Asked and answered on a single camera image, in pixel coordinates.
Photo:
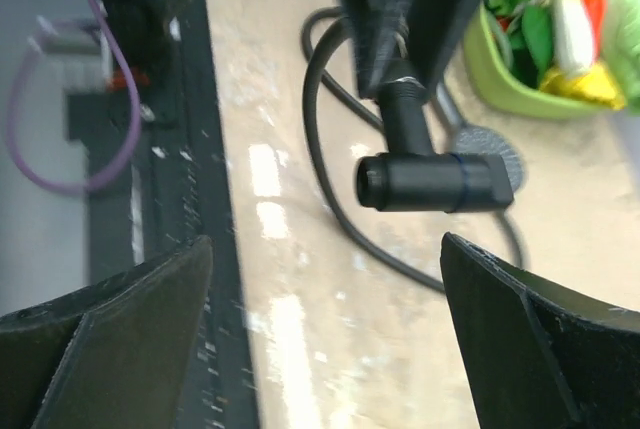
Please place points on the toy napa cabbage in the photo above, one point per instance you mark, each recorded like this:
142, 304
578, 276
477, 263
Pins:
620, 47

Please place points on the grey shower head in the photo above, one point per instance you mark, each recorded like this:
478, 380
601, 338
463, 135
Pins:
465, 137

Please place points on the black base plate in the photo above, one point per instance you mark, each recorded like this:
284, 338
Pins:
176, 188

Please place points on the toy carrot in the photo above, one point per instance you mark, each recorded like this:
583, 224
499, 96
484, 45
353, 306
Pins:
596, 10

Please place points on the toy tomato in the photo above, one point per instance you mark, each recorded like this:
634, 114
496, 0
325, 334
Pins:
504, 23

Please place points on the black T-shaped hose holder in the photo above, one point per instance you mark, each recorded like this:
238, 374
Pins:
411, 176

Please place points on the toy leek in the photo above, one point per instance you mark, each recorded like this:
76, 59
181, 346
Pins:
574, 49

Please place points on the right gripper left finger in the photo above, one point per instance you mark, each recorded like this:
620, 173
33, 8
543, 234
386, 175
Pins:
110, 355

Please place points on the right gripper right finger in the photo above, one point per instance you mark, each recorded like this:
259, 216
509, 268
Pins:
538, 354

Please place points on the toy yellow corn husk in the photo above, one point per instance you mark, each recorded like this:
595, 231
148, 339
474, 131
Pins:
598, 86

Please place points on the toy spinach leaves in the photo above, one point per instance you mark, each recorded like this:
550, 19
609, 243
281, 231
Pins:
537, 30

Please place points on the green plastic tray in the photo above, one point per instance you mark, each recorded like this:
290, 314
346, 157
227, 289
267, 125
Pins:
496, 86

